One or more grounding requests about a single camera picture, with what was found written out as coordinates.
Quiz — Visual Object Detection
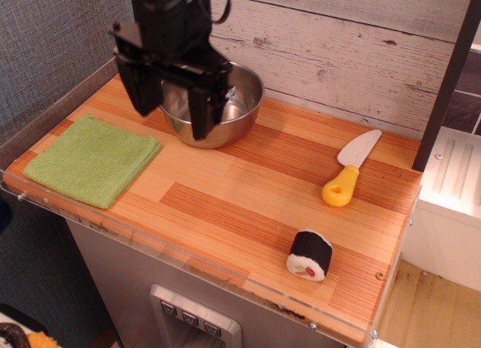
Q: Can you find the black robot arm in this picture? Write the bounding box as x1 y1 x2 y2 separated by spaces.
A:
109 0 232 141

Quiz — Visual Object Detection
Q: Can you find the silver dispenser button panel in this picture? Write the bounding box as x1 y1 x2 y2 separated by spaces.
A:
150 284 243 347

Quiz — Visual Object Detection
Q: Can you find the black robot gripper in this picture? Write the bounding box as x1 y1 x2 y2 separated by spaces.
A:
109 0 231 141

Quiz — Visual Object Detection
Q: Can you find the green folded cloth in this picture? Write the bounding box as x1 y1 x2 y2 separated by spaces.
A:
23 114 162 209

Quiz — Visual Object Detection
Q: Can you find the clear acrylic edge guard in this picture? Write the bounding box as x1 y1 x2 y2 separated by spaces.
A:
0 167 422 348

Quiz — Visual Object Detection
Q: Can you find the dark right shelf post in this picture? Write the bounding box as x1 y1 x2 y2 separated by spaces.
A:
412 0 480 172

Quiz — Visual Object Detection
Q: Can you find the yellow handled white toy knife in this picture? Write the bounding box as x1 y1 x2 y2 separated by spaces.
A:
322 129 382 207

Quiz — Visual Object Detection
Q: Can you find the plush sushi roll toy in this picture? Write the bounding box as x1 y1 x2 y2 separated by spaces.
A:
286 229 334 282

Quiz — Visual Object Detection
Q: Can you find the orange plush toy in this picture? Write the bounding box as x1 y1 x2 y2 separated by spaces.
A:
27 331 59 348

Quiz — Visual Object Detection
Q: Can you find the grey toy kitchen cabinet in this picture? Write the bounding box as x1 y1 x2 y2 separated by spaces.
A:
68 221 343 347

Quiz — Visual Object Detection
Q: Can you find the white drainboard sink unit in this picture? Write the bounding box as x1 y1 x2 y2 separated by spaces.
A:
402 128 480 290

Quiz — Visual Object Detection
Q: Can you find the stainless steel bowl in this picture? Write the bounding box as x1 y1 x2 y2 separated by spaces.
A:
160 62 265 149

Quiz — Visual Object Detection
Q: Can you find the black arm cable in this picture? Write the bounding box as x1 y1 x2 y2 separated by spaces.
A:
202 0 231 25

